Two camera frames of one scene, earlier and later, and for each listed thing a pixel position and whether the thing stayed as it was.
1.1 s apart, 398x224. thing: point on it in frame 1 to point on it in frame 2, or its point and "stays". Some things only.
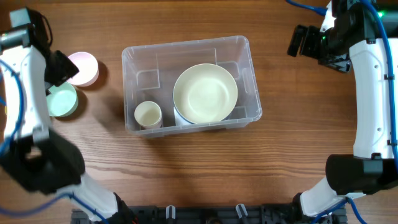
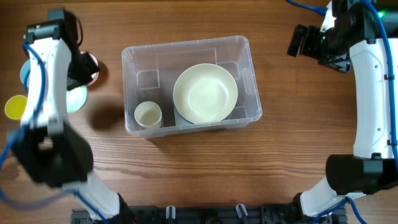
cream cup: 148,114 stays
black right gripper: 310,41 stays
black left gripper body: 62,68 to 86,70
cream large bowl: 204,93 stays
